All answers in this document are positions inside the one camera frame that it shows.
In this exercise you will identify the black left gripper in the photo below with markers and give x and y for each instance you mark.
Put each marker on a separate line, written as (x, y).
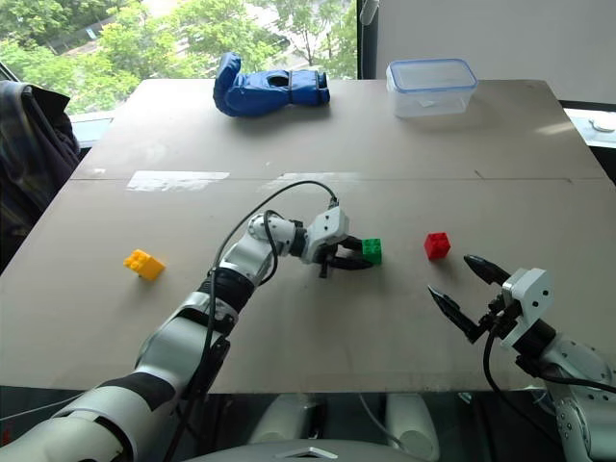
(326, 260)

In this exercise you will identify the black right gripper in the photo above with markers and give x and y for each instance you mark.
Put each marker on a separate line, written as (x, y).
(501, 315)

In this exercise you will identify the green toy brick cube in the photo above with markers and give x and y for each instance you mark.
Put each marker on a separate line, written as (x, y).
(372, 250)

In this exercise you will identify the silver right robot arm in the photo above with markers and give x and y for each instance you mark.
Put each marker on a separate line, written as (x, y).
(577, 366)

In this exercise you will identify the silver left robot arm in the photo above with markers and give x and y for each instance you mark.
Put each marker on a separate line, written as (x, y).
(250, 260)

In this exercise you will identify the red toy brick cube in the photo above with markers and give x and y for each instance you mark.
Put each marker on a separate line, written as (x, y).
(437, 246)

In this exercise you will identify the white rounded shape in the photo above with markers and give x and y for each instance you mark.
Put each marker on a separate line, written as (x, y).
(413, 423)
(284, 419)

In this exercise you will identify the clear plastic container blue lid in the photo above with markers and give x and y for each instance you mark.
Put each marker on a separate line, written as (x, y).
(430, 89)

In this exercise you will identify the blue boxing glove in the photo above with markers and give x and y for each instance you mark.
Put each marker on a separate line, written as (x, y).
(269, 89)

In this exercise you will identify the silver robot torso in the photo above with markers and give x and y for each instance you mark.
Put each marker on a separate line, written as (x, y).
(308, 451)

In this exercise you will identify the yellow toy brick cube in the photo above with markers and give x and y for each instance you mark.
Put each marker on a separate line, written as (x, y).
(144, 264)

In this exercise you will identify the white round disc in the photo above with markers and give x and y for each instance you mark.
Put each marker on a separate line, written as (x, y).
(602, 125)

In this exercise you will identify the dark plaid jacket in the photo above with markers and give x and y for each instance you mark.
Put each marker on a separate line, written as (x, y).
(33, 163)

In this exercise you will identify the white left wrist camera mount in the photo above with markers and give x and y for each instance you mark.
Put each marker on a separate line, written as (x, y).
(329, 228)

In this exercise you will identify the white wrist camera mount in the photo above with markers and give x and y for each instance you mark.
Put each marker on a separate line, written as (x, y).
(329, 228)
(529, 298)

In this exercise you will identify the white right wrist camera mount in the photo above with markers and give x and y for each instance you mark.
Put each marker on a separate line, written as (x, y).
(529, 298)

